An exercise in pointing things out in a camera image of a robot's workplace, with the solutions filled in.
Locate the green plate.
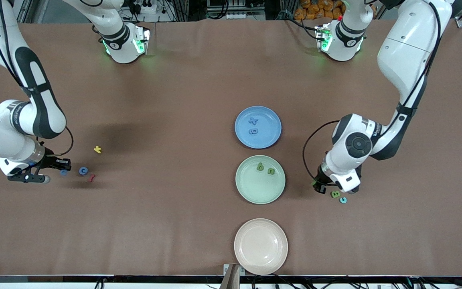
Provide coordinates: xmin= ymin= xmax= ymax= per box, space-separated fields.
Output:
xmin=235 ymin=155 xmax=286 ymax=205

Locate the blue plate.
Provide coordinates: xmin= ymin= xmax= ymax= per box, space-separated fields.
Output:
xmin=235 ymin=106 xmax=282 ymax=149

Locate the beige plate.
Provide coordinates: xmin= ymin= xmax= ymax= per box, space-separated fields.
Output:
xmin=234 ymin=218 xmax=288 ymax=276

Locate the orange fruit bag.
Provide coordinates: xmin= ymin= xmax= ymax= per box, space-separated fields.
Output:
xmin=294 ymin=0 xmax=346 ymax=21

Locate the grey power strip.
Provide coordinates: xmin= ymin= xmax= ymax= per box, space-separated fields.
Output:
xmin=225 ymin=11 xmax=265 ymax=20

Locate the white power strip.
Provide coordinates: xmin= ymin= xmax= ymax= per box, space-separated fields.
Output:
xmin=135 ymin=0 xmax=156 ymax=15

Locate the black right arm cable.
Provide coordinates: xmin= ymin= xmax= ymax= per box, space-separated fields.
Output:
xmin=0 ymin=0 xmax=74 ymax=158

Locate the metal table bracket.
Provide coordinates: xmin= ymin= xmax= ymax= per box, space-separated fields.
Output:
xmin=223 ymin=264 xmax=246 ymax=289

